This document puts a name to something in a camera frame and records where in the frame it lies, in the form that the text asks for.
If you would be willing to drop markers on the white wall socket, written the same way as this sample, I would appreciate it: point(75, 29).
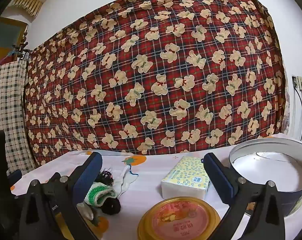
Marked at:
point(297, 81)

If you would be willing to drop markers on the black scrunchie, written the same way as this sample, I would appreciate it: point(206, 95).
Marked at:
point(113, 207)

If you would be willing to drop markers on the green white knitted cloth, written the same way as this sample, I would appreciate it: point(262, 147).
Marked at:
point(98, 193)

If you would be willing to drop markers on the white sock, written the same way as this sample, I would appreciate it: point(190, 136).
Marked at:
point(85, 211)
point(126, 182)

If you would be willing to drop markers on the white green checked cloth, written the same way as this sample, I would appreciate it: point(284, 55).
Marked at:
point(11, 105)

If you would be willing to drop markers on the yellow dotted tissue pack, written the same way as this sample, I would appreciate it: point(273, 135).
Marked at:
point(183, 180)

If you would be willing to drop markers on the white persimmon print tablecloth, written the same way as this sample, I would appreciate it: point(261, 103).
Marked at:
point(151, 177)

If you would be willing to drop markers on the wooden door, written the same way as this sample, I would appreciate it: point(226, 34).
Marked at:
point(1, 52)

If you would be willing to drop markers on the yellow round tin pink label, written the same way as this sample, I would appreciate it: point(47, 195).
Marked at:
point(178, 220)

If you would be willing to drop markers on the red plaid bear print blanket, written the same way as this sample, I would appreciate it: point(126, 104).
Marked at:
point(166, 67)

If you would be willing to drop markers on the round metal basin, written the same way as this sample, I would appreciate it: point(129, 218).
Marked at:
point(278, 170)

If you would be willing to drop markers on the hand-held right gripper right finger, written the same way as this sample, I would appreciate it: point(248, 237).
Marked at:
point(219, 177)

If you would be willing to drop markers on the cream fringed valance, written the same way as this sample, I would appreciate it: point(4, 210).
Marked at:
point(26, 5)

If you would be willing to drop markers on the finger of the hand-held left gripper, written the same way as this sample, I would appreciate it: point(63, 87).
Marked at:
point(14, 176)

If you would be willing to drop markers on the dark coat hook rack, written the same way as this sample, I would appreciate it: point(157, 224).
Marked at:
point(22, 46)

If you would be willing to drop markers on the red cloth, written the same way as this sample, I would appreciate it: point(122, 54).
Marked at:
point(4, 59)

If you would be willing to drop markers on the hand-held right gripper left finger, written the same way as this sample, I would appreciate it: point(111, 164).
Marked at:
point(88, 172)

